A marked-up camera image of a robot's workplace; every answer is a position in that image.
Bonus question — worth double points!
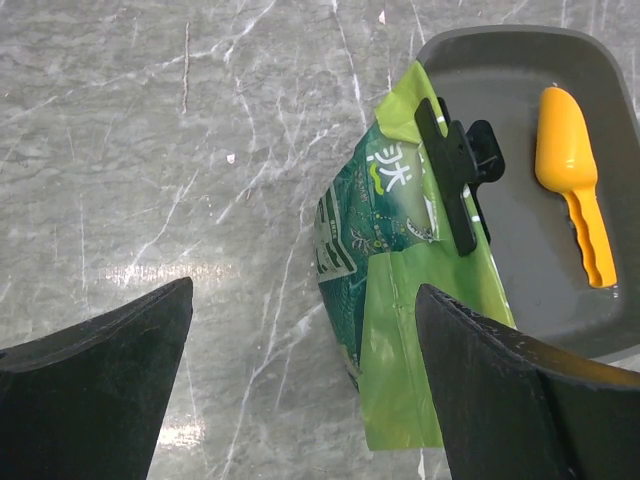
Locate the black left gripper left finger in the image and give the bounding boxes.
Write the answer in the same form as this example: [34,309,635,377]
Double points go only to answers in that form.
[1,277,193,479]

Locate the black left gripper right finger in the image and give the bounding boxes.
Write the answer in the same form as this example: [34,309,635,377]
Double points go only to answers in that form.
[415,284,639,479]

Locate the green litter bag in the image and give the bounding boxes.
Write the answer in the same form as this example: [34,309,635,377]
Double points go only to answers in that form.
[314,63,514,450]

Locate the black bag clip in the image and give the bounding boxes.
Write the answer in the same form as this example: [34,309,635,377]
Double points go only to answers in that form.
[414,97,506,257]

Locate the yellow plastic scoop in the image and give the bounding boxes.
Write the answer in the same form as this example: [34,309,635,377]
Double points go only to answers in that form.
[535,86,618,288]

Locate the grey litter tray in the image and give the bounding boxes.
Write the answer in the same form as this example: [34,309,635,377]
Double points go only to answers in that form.
[418,25,639,370]

